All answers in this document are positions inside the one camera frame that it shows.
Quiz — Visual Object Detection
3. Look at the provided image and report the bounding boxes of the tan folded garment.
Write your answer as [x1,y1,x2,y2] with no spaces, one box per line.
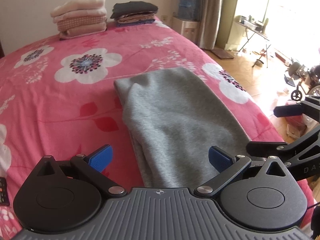
[117,12,154,23]

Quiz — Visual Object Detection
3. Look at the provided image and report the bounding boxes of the black remote control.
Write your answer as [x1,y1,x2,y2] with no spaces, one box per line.
[0,177,10,207]

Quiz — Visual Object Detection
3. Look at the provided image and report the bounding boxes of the folding table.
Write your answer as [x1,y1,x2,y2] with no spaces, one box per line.
[234,15,272,68]

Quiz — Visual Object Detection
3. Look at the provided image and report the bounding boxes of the white plastic bag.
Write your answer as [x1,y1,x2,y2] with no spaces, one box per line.
[286,114,317,138]

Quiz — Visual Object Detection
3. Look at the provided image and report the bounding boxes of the grey sweatpants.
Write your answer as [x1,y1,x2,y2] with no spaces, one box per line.
[114,67,252,188]

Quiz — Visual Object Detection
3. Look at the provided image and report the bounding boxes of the white folded garment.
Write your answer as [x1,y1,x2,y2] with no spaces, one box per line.
[54,9,108,22]

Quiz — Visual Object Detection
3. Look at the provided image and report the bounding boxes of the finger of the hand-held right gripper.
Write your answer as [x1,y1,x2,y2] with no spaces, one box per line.
[246,129,320,181]
[274,95,320,123]

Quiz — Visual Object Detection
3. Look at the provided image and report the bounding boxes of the white water dispenser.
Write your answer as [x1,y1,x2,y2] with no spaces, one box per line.
[172,16,200,46]

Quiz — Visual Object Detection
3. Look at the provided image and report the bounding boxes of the blue water bottle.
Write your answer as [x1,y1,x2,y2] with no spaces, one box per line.
[177,0,202,22]

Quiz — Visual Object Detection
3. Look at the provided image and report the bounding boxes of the pink floral blanket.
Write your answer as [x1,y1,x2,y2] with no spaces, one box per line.
[0,15,315,240]

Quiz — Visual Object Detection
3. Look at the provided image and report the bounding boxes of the beige curtain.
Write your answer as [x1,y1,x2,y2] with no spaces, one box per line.
[195,0,240,50]

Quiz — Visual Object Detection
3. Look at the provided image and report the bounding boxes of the black folded garment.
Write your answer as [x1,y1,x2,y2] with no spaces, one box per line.
[110,1,159,19]

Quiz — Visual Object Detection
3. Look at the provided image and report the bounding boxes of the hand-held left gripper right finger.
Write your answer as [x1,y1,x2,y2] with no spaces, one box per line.
[194,145,288,197]

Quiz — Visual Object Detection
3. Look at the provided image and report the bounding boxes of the cream fleece folded garment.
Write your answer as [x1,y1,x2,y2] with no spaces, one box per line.
[51,0,107,17]

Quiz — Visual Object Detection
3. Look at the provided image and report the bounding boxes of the wheelchair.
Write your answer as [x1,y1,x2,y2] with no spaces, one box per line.
[284,58,320,103]

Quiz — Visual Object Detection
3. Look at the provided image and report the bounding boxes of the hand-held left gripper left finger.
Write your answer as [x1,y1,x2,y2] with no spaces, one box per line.
[32,144,128,197]

